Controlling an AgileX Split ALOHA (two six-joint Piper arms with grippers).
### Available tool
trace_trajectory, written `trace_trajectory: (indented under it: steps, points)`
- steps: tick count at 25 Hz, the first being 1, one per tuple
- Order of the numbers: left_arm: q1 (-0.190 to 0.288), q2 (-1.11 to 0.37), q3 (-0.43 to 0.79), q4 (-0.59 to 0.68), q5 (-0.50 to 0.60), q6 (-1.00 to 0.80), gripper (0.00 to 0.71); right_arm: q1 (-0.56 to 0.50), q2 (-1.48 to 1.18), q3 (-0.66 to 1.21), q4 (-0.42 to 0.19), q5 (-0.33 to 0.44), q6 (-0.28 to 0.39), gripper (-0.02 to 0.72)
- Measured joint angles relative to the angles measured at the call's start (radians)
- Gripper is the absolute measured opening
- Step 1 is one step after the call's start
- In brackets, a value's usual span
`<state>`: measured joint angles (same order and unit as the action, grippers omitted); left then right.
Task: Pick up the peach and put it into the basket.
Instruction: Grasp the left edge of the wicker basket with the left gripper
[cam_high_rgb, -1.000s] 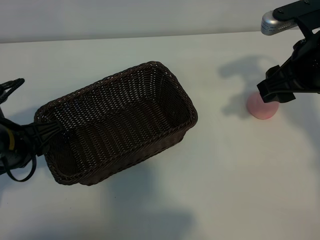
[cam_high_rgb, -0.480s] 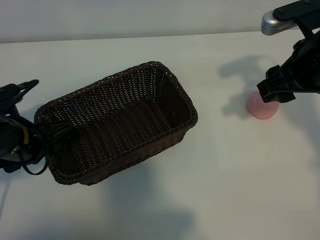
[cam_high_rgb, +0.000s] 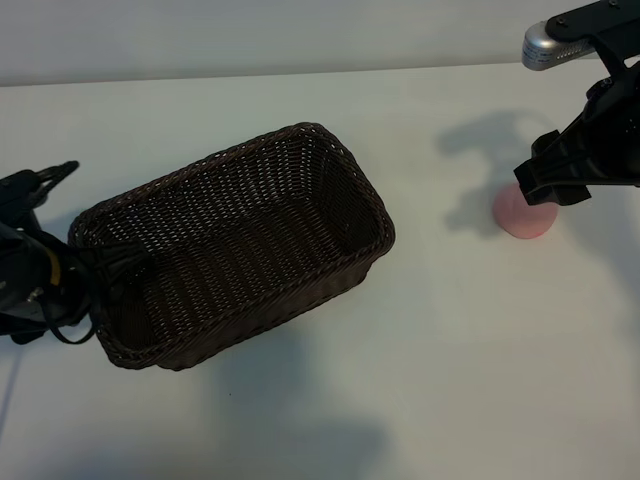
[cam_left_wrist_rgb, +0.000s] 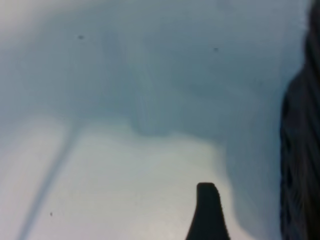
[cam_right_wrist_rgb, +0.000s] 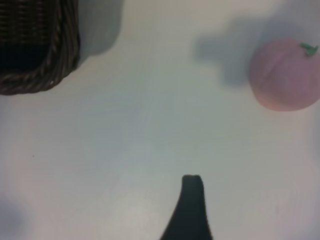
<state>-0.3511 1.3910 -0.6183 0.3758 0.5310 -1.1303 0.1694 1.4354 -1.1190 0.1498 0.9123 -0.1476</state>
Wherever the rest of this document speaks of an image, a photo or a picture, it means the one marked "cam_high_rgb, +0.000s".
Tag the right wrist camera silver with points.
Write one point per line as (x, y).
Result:
(555, 47)

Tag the pink peach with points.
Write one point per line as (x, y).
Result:
(525, 220)

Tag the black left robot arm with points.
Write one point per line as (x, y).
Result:
(20, 280)

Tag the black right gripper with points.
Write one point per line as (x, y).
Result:
(610, 135)

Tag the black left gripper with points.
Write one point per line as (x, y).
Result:
(85, 270)

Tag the dark brown woven basket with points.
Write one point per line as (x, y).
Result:
(235, 225)

